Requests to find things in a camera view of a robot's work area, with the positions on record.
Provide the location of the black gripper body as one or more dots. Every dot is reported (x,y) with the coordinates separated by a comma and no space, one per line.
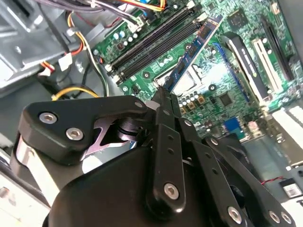
(106,194)

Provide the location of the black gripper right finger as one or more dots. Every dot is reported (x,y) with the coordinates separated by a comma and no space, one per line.
(204,163)

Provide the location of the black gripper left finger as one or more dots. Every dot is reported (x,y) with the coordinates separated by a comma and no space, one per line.
(59,118)

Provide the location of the blue RAM stick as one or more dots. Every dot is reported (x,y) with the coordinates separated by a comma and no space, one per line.
(189,54)

